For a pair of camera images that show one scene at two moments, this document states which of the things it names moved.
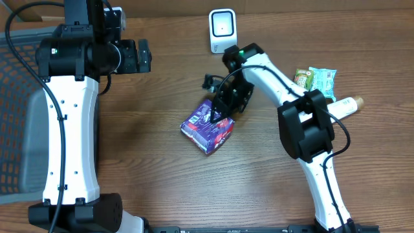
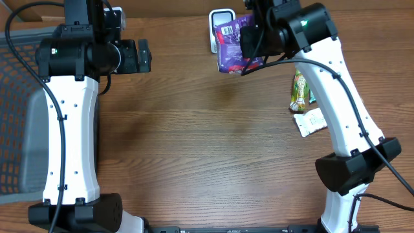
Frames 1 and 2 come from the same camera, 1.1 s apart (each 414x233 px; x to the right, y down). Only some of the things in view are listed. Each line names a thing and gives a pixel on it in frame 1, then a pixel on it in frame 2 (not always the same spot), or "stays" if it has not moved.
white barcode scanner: (223, 34) stays
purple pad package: (208, 136) → (229, 49)
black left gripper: (143, 55) stays
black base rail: (292, 228) stays
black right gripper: (226, 108) → (249, 38)
